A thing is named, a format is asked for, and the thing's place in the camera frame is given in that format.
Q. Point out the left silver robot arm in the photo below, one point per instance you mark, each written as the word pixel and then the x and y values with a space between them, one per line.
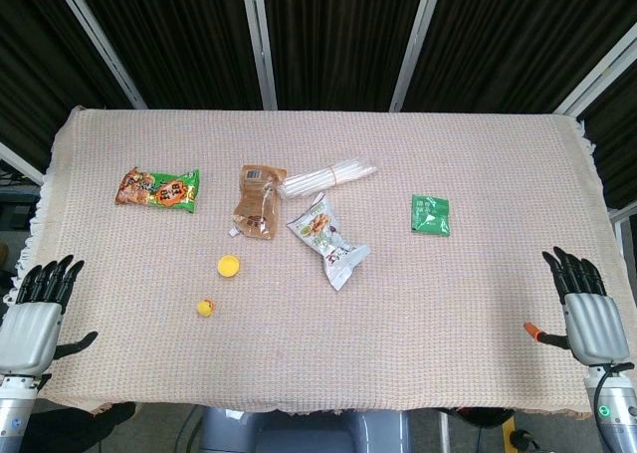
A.
pixel 15 408

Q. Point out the green orange snack bag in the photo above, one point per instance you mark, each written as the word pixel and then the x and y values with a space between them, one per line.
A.
pixel 159 190

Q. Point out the green square sachet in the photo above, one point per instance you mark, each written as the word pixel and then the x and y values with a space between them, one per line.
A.
pixel 430 215

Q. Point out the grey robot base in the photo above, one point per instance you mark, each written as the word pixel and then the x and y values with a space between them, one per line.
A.
pixel 303 430

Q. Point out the yellow plastic bottle cap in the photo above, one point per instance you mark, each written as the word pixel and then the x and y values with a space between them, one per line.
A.
pixel 229 266

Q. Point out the white partition frame post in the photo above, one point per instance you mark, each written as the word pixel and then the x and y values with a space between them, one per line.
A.
pixel 415 40
pixel 259 40
pixel 594 82
pixel 97 35

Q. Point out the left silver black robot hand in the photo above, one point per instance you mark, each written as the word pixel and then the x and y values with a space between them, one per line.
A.
pixel 30 333

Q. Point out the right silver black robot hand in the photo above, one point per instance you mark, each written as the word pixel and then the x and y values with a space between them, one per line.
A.
pixel 592 326

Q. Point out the small yellow toy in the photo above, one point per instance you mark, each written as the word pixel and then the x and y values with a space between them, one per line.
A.
pixel 205 307

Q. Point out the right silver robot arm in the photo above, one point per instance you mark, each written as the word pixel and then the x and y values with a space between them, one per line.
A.
pixel 612 408

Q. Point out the white nut snack bag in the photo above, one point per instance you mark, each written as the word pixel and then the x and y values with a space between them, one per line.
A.
pixel 326 239

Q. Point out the bundle of white straws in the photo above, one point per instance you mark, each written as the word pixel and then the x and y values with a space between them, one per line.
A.
pixel 328 176

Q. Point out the brown clear drink pouch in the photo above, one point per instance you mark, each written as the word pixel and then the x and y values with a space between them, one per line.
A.
pixel 256 201

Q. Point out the pink woven tablecloth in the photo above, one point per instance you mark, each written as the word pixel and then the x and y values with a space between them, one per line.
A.
pixel 318 323

